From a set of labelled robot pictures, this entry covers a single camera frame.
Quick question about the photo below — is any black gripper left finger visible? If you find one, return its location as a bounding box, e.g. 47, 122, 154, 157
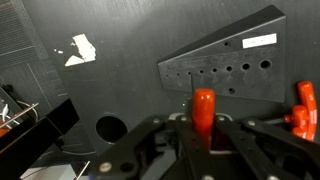
89, 114, 214, 180

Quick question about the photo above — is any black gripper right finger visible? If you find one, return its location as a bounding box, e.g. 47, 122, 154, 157
213, 114, 320, 180

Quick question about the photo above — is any black wedge hex key stand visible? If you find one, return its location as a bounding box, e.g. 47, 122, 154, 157
157, 4, 288, 103

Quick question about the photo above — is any white box under table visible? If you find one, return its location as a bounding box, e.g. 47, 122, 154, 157
19, 163, 78, 180

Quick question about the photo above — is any torn white sticker patch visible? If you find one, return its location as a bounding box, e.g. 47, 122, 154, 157
53, 33, 98, 68

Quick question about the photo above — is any thin metal rod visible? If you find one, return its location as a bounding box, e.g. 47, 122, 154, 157
0, 102, 40, 129

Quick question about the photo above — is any black metal frame beam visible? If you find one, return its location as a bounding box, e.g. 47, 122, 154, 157
0, 98, 81, 174

